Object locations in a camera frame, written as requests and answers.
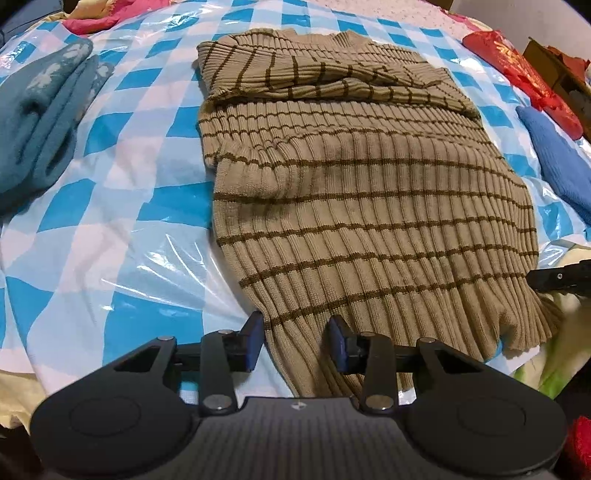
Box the red fuzzy cloth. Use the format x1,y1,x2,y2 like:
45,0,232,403
566,415,591,480

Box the pink floral blanket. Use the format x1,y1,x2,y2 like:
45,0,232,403
60,0,153,35

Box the blue knit garment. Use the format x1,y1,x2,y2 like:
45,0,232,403
516,105,591,217

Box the tan striped ribbed sweater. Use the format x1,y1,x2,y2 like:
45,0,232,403
196,28,566,400

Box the blue checkered plastic sheet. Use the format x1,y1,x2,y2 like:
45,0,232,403
0,0,591,416

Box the red plastic bag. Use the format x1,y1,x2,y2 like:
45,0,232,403
462,30,585,139

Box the white floral bed sheet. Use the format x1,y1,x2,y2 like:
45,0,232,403
379,0,485,29

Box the teal folded flower-print garment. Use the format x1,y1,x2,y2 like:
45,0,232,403
0,36,116,215

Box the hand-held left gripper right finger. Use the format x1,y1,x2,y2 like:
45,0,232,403
325,315,482,414

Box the yellow-green cloth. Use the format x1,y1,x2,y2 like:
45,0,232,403
512,240,591,402

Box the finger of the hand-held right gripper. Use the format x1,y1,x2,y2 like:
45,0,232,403
527,259,591,292

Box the cream cloth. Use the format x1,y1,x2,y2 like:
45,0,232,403
0,369,51,430

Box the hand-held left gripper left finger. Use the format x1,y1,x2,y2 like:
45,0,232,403
111,311,266,412

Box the brown cardboard box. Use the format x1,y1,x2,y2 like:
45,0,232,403
524,37,591,139

